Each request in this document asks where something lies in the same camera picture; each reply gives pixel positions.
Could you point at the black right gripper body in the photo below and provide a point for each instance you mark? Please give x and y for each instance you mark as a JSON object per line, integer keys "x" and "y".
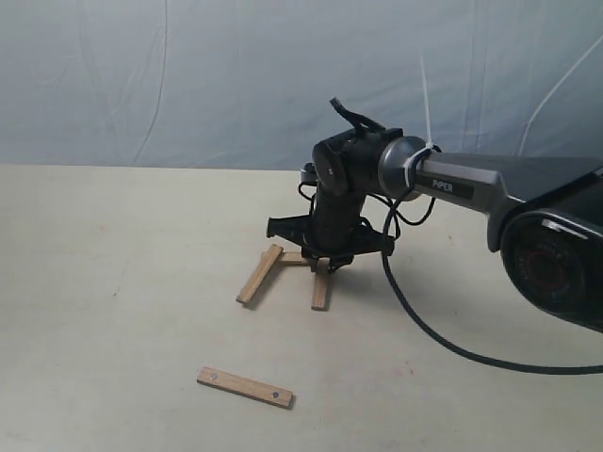
{"x": 334, "y": 229}

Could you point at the wooden stick with holes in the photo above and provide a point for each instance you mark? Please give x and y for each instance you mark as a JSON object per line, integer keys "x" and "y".
{"x": 249, "y": 388}
{"x": 292, "y": 258}

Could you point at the plain wooden stick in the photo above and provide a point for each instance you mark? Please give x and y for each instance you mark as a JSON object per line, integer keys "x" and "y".
{"x": 267, "y": 261}
{"x": 321, "y": 288}

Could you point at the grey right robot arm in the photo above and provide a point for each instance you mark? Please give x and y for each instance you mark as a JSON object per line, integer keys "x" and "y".
{"x": 544, "y": 214}

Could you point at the grey-blue fabric backdrop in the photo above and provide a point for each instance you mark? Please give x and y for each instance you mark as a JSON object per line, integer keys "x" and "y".
{"x": 248, "y": 84}

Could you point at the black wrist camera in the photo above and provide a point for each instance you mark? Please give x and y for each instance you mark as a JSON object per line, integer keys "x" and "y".
{"x": 308, "y": 174}

